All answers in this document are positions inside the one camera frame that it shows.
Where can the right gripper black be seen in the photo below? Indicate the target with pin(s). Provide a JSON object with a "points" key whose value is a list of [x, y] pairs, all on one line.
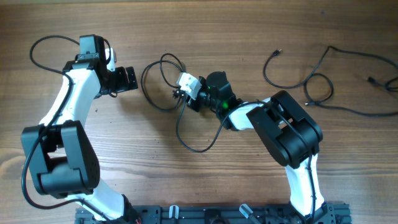
{"points": [[192, 103]]}

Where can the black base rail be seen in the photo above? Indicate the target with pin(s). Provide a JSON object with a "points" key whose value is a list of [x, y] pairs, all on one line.
{"points": [[328, 213]]}

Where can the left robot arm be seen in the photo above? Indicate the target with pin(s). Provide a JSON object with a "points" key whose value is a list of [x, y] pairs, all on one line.
{"points": [[61, 166]]}

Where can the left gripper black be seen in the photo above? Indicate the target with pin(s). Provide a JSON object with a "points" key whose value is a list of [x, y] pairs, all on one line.
{"points": [[123, 85]]}

